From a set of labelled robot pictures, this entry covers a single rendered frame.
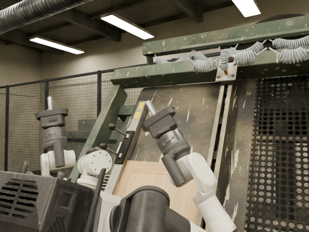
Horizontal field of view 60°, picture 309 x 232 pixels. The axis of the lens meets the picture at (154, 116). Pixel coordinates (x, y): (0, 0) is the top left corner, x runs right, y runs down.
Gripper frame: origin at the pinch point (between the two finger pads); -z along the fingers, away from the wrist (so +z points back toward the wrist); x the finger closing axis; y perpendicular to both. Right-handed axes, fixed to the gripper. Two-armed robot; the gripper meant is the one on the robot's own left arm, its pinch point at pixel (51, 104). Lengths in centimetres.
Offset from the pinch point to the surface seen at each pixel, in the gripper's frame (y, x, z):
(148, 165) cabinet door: -26, 36, 30
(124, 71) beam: -56, 34, -35
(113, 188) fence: -26.8, 17.3, 37.5
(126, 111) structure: -58, 31, -8
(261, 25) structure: -41, 126, -45
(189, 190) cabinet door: -11, 50, 45
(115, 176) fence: -29.5, 19.2, 31.8
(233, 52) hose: -51, 108, -34
